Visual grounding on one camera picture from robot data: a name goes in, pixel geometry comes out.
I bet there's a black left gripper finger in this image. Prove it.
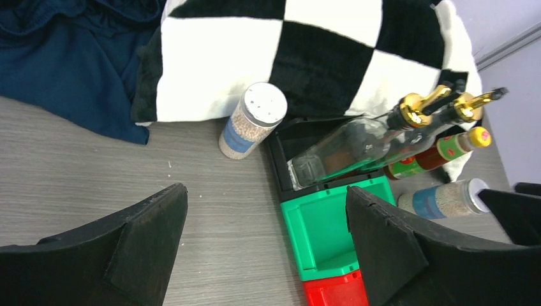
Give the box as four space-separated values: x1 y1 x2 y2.
478 182 540 246

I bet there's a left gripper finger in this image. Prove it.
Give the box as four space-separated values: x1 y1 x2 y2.
1 183 188 305
346 187 540 305

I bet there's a yellow-capped sauce bottle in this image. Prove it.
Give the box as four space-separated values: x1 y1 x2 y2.
383 126 492 180

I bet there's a gold-top oil bottle brown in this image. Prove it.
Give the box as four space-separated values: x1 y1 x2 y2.
356 87 508 172

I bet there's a gold-top clear glass bottle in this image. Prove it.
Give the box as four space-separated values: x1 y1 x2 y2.
287 82 453 191

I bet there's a red plastic bin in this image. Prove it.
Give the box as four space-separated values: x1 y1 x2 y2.
302 270 369 306

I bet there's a silver-lid spice jar right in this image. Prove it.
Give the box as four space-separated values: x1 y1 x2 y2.
397 178 490 220

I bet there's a silver-lid spice jar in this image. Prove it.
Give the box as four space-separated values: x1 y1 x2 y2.
397 178 490 220
218 82 288 160

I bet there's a green plastic bin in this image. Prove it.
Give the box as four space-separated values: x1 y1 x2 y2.
279 172 395 281

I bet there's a black plastic bin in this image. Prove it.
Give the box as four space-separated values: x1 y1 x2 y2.
265 117 384 203

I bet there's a silver-lid spice jar left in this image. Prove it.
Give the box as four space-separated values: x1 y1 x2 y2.
218 82 288 160

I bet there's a dark blue cloth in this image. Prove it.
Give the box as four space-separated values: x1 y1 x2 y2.
1 1 165 145

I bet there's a black white checkered blanket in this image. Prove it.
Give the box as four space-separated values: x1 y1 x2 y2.
130 0 484 182

